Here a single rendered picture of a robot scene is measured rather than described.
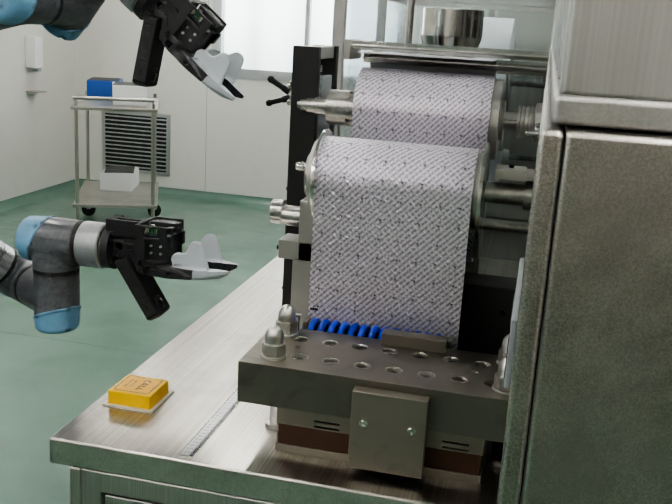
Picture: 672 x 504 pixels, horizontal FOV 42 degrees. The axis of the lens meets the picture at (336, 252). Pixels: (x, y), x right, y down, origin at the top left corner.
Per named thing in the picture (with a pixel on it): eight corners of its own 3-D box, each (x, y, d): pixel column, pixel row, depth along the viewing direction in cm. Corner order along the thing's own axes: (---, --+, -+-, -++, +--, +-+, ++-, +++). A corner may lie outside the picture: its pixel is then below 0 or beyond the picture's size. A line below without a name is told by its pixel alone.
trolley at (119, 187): (82, 214, 654) (79, 75, 628) (161, 215, 665) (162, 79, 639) (69, 245, 567) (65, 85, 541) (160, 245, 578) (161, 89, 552)
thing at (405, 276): (308, 327, 138) (314, 213, 133) (457, 348, 133) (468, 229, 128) (307, 328, 137) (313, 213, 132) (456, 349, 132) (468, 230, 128)
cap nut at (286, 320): (278, 327, 133) (279, 299, 132) (301, 330, 132) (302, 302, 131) (270, 335, 129) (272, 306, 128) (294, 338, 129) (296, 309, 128)
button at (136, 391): (128, 387, 140) (128, 373, 139) (169, 393, 139) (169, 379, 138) (107, 404, 133) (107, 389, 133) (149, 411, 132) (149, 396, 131)
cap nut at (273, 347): (265, 349, 124) (266, 319, 123) (290, 353, 123) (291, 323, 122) (257, 358, 120) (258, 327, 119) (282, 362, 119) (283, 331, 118)
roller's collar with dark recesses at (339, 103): (332, 122, 164) (334, 88, 162) (363, 125, 163) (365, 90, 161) (324, 125, 158) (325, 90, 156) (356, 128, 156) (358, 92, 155)
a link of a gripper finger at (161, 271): (186, 272, 134) (138, 264, 137) (186, 282, 134) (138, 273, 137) (202, 265, 138) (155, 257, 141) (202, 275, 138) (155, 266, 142)
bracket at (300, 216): (278, 364, 153) (286, 192, 146) (314, 369, 152) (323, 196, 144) (270, 374, 149) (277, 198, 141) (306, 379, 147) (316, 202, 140)
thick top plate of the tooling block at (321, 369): (271, 360, 136) (273, 324, 134) (533, 398, 127) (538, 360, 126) (236, 401, 121) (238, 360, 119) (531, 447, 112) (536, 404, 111)
